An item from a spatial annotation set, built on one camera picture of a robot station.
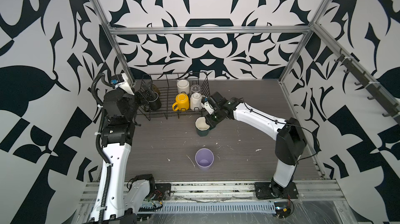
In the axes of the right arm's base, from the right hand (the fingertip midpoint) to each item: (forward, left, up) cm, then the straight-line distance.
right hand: (208, 117), depth 87 cm
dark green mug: (-2, +3, -8) cm, 8 cm away
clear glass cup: (+23, +7, -1) cm, 24 cm away
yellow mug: (+12, +15, 0) cm, 19 cm away
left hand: (+1, +29, +27) cm, 40 cm away
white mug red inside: (+26, +15, -1) cm, 30 cm away
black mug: (+13, +32, -5) cm, 35 cm away
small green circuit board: (-40, -33, -13) cm, 53 cm away
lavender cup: (-19, +2, -9) cm, 21 cm away
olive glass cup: (+23, +33, -2) cm, 41 cm away
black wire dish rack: (+34, +28, -8) cm, 45 cm away
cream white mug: (+11, +7, 0) cm, 13 cm away
